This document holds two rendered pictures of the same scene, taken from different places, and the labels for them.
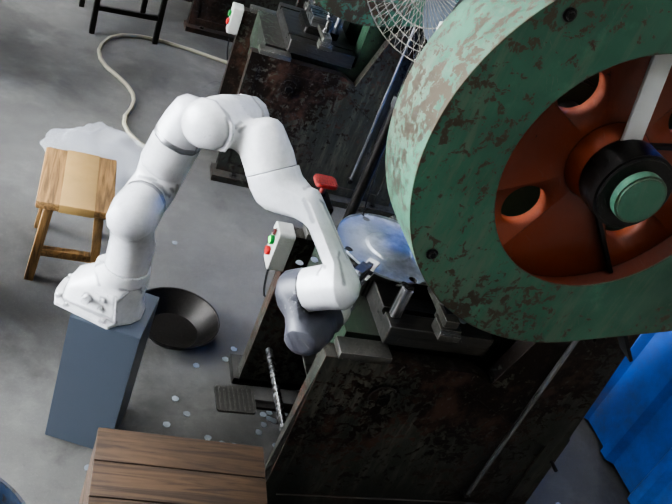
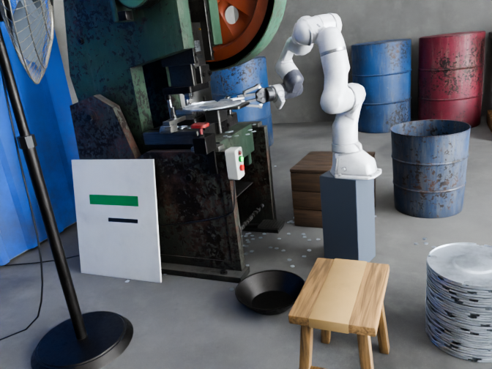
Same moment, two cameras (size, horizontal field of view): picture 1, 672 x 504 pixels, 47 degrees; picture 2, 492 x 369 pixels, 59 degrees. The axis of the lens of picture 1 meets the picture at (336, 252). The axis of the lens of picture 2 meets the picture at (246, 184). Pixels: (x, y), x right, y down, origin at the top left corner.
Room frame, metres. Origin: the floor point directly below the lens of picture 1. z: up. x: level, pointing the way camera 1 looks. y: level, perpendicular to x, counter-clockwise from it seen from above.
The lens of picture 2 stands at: (3.05, 1.60, 1.08)
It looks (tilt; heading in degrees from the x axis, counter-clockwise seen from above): 19 degrees down; 230
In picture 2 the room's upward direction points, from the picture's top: 7 degrees counter-clockwise
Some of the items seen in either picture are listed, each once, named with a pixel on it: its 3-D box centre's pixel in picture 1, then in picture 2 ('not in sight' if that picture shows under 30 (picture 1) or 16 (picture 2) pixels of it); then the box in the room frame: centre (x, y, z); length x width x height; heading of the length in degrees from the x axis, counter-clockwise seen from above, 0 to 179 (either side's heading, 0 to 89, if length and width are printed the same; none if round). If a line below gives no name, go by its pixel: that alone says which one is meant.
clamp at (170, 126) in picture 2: not in sight; (173, 118); (1.96, -0.17, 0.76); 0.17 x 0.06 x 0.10; 25
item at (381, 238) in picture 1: (389, 247); (211, 105); (1.75, -0.12, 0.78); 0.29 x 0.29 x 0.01
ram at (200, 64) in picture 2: not in sight; (189, 53); (1.79, -0.20, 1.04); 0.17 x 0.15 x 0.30; 115
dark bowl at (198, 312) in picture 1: (174, 323); (271, 295); (1.98, 0.41, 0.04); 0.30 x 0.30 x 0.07
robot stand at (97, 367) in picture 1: (101, 366); (348, 217); (1.49, 0.46, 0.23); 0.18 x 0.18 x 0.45; 8
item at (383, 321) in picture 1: (415, 285); (193, 127); (1.80, -0.24, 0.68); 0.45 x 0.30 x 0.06; 25
